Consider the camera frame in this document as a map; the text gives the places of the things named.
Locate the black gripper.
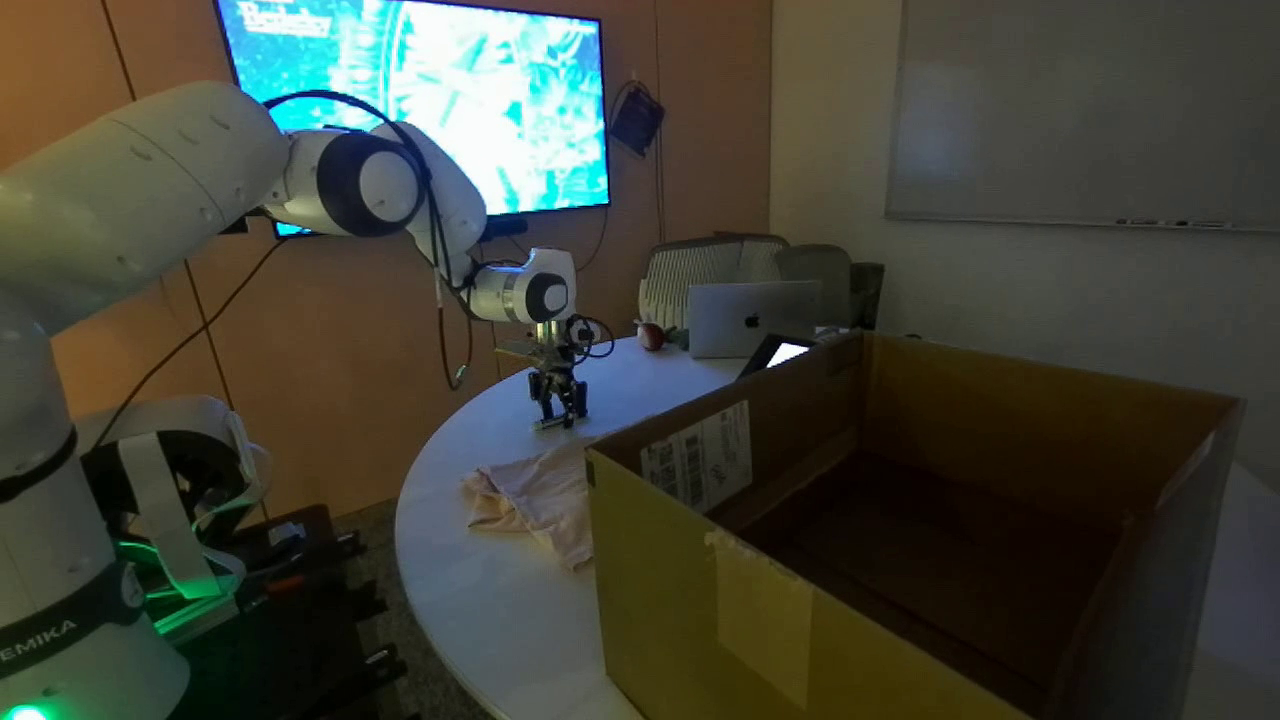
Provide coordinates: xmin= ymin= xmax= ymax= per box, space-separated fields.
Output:
xmin=529 ymin=349 xmax=592 ymax=431

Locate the beige cloth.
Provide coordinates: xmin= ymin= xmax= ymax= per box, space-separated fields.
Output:
xmin=454 ymin=444 xmax=598 ymax=576

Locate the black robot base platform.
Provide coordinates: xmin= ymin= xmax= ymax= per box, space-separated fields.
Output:
xmin=165 ymin=498 xmax=412 ymax=720

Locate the brown cardboard box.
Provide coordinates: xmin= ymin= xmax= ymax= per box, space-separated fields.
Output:
xmin=583 ymin=328 xmax=1247 ymax=720

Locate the silver laptop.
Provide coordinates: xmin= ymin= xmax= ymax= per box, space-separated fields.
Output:
xmin=680 ymin=274 xmax=839 ymax=364

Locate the black tablet lit screen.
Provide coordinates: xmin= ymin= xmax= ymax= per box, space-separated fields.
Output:
xmin=736 ymin=331 xmax=821 ymax=378

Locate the dark rectangular object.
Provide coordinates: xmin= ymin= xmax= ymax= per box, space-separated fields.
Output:
xmin=842 ymin=261 xmax=892 ymax=331

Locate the white black headset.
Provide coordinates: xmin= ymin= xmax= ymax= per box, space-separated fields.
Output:
xmin=76 ymin=390 xmax=271 ymax=618

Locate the whiteboard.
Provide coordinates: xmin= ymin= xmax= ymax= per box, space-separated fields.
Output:
xmin=882 ymin=0 xmax=1280 ymax=240

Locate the black wall device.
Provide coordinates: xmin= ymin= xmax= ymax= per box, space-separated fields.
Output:
xmin=608 ymin=75 xmax=670 ymax=158

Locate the wall television screen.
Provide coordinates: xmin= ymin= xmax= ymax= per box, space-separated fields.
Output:
xmin=212 ymin=0 xmax=617 ymax=248

